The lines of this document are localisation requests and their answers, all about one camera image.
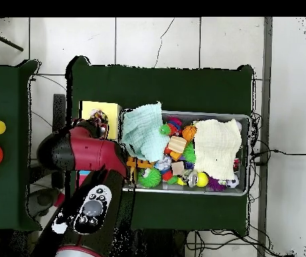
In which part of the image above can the black tripod leg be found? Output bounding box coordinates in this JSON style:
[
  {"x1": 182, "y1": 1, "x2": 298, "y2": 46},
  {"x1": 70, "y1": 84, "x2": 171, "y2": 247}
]
[{"x1": 0, "y1": 25, "x2": 24, "y2": 52}]

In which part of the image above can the small orange basketball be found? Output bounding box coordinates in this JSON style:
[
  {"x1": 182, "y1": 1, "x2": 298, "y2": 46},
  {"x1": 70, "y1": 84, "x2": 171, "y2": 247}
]
[{"x1": 181, "y1": 124, "x2": 198, "y2": 142}]

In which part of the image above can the mint green muslin cloth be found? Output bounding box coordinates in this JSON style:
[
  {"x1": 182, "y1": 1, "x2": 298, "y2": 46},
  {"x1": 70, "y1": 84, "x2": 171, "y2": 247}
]
[{"x1": 121, "y1": 100, "x2": 171, "y2": 163}]

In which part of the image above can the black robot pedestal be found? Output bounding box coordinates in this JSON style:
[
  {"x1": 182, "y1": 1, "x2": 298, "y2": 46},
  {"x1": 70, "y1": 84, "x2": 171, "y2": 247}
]
[{"x1": 114, "y1": 228, "x2": 187, "y2": 257}]

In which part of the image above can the green spiky ball with eyes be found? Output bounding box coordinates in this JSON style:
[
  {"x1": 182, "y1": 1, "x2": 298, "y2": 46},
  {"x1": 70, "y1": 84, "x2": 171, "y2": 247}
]
[{"x1": 137, "y1": 167, "x2": 163, "y2": 188}]

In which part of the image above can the cream muslin cloth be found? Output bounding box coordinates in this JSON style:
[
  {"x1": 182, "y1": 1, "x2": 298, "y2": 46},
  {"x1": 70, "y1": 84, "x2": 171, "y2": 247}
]
[{"x1": 192, "y1": 118, "x2": 242, "y2": 181}]

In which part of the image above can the clear mesh bin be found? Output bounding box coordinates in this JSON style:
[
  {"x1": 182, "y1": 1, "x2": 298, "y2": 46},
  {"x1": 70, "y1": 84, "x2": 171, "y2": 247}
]
[{"x1": 119, "y1": 108, "x2": 250, "y2": 197}]

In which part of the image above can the multicoloured knotted rope toy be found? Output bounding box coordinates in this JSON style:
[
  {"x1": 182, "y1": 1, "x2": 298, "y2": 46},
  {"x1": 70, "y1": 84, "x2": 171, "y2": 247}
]
[{"x1": 89, "y1": 108, "x2": 109, "y2": 126}]

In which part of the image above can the black power cable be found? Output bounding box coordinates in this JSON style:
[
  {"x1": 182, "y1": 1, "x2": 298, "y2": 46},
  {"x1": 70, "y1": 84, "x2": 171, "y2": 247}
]
[{"x1": 250, "y1": 149, "x2": 306, "y2": 167}]

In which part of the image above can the ridged wooden block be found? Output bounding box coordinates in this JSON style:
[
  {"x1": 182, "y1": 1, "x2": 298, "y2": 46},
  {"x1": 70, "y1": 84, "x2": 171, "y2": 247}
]
[{"x1": 167, "y1": 135, "x2": 187, "y2": 155}]

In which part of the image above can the black padded upright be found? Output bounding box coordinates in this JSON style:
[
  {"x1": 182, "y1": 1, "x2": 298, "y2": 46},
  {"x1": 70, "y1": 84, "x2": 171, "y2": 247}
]
[{"x1": 52, "y1": 93, "x2": 67, "y2": 132}]

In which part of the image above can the wooden box with three holes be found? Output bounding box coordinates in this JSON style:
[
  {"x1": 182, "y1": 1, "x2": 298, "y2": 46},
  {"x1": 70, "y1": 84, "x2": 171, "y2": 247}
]
[{"x1": 78, "y1": 100, "x2": 123, "y2": 185}]

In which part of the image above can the dark green side table cloth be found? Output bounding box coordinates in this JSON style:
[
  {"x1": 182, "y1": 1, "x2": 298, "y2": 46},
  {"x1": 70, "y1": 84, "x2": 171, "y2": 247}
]
[{"x1": 0, "y1": 59, "x2": 44, "y2": 232}]

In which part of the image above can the yellow ball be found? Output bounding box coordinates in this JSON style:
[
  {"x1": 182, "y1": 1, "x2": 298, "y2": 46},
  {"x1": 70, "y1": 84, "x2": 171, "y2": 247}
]
[{"x1": 196, "y1": 171, "x2": 210, "y2": 187}]

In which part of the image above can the clear glitter ball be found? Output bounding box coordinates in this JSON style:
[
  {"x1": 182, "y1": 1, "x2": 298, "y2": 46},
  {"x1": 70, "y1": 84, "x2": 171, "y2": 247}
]
[{"x1": 153, "y1": 154, "x2": 173, "y2": 172}]

